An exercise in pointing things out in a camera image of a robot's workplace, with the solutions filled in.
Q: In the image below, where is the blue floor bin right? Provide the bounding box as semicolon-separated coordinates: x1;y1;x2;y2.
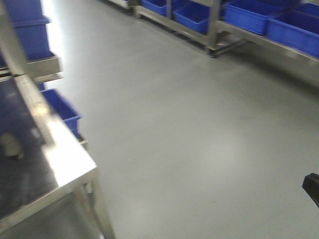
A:
34;89;81;141

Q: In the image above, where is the dark object at edge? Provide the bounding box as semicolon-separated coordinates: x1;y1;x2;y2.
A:
302;173;319;206

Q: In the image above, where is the blue plastic bin right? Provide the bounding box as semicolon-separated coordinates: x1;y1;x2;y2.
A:
4;0;53;60

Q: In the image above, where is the dark brake pad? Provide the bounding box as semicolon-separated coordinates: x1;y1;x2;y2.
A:
0;132;24;160

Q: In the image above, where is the stainless steel rack frame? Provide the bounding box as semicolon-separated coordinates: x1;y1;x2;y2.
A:
0;2;115;239

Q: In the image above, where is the background shelf with bins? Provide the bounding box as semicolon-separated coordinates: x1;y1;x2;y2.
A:
116;0;319;62

